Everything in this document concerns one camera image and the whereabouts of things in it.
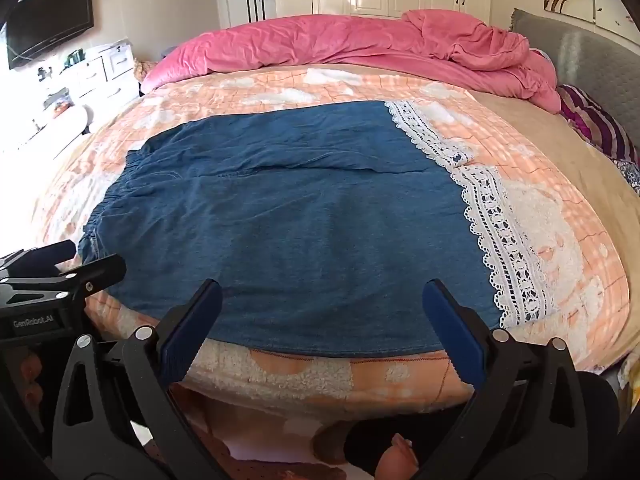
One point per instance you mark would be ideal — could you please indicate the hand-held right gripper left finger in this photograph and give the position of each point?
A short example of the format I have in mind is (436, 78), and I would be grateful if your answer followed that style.
(192, 327)

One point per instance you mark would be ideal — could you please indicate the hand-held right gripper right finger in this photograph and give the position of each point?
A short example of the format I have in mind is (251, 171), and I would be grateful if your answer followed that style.
(452, 335)

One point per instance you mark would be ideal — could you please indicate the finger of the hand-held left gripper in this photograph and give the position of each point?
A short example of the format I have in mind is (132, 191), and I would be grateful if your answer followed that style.
(97, 270)
(52, 252)

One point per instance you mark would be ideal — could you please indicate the blue denim pants lace trim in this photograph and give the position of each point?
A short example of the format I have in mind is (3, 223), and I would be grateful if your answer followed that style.
(300, 220)

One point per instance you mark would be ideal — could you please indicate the person's bare foot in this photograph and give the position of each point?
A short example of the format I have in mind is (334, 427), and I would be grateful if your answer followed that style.
(397, 460)

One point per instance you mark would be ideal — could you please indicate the person's black trouser leg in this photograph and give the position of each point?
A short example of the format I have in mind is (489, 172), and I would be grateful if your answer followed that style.
(367, 442)

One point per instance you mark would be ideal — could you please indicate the peach bear printed blanket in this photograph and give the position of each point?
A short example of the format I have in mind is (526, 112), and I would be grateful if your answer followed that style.
(542, 170)

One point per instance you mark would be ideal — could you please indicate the white dresser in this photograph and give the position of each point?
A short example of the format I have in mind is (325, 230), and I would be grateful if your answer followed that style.
(115, 65)

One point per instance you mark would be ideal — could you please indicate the tan bed sheet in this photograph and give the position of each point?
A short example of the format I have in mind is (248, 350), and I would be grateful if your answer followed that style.
(590, 170)

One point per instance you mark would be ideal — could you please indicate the black flat television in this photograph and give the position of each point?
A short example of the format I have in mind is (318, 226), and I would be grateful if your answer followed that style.
(50, 25)

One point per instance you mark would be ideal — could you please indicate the blue white patterned pillow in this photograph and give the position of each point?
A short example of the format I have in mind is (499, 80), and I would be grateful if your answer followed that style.
(629, 172)

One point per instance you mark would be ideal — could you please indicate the purple striped pillow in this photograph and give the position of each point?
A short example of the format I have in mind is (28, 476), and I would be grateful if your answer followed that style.
(595, 120)

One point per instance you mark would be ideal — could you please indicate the grey padded headboard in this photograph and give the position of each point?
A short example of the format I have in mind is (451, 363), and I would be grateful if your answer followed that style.
(590, 60)

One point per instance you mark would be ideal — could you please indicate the pink duvet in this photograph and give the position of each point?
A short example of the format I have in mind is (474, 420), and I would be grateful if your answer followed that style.
(350, 40)

